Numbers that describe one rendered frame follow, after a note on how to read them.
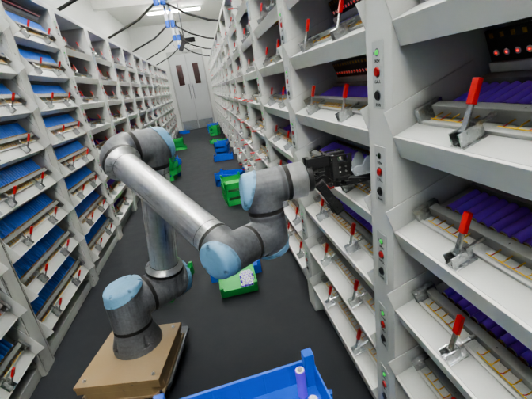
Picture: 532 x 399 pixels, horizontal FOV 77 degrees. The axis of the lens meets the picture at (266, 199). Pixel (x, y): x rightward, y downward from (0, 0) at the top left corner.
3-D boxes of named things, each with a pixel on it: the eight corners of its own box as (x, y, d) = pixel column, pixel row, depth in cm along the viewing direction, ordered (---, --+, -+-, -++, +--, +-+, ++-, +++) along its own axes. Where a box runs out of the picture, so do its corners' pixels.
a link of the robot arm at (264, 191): (241, 207, 88) (233, 171, 85) (286, 198, 90) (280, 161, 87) (246, 218, 79) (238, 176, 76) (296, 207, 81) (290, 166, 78)
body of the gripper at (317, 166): (355, 152, 81) (308, 161, 79) (356, 185, 84) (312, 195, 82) (341, 147, 88) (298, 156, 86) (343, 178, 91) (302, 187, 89)
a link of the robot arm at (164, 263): (142, 297, 145) (114, 127, 111) (176, 279, 157) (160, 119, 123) (161, 316, 136) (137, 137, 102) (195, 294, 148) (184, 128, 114)
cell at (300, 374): (300, 400, 63) (296, 374, 61) (297, 392, 64) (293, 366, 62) (309, 397, 63) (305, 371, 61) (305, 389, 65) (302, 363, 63)
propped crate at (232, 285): (258, 290, 181) (257, 281, 176) (222, 298, 178) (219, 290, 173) (248, 249, 203) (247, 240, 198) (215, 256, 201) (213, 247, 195)
